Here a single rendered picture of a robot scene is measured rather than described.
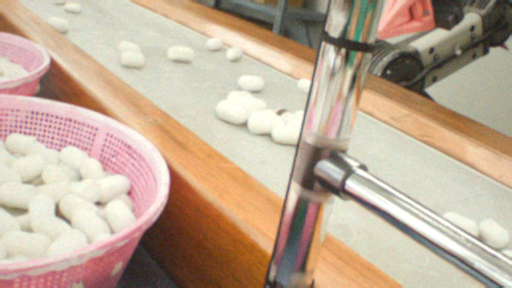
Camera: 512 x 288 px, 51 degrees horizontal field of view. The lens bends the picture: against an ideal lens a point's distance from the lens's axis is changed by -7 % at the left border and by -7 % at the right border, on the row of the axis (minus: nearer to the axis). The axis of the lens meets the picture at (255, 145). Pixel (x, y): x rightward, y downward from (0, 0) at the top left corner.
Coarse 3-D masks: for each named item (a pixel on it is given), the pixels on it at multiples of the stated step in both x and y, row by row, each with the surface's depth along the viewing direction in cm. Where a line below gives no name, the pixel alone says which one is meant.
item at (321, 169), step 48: (336, 0) 24; (384, 0) 24; (336, 48) 25; (336, 96) 25; (336, 144) 26; (288, 192) 29; (336, 192) 26; (384, 192) 24; (288, 240) 28; (432, 240) 22; (480, 240) 21
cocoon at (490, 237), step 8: (480, 224) 45; (488, 224) 45; (496, 224) 44; (480, 232) 45; (488, 232) 44; (496, 232) 44; (504, 232) 43; (488, 240) 44; (496, 240) 43; (504, 240) 43
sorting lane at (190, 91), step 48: (48, 0) 111; (96, 0) 120; (96, 48) 80; (144, 48) 85; (192, 48) 91; (192, 96) 67; (288, 96) 74; (240, 144) 55; (384, 144) 64; (432, 192) 53; (480, 192) 55; (384, 240) 42
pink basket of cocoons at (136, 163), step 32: (0, 96) 47; (32, 128) 48; (64, 128) 48; (96, 128) 47; (128, 128) 46; (128, 160) 45; (160, 160) 41; (160, 192) 37; (64, 256) 28; (96, 256) 29; (128, 256) 36
